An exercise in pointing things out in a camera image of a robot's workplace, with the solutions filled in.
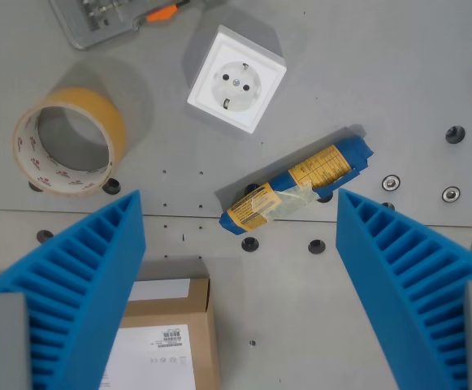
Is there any brown cardboard box white label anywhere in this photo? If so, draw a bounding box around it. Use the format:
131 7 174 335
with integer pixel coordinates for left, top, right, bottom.
96 276 220 390

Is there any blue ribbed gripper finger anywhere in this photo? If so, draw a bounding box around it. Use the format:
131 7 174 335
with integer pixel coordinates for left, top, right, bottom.
0 189 146 390
335 188 472 390

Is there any blue wrapped package yellow label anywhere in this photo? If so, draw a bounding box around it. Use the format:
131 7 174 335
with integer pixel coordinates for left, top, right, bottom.
219 134 375 236

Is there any brown packing tape roll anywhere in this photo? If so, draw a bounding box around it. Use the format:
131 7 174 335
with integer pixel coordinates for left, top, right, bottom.
13 86 128 199

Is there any orange handled tool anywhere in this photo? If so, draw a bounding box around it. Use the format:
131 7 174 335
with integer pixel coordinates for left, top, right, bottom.
145 2 180 24

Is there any white wall socket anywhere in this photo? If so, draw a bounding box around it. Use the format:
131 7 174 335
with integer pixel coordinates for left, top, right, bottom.
186 24 288 136

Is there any clear plastic blister pack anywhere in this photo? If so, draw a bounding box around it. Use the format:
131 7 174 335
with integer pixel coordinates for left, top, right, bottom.
49 0 192 50

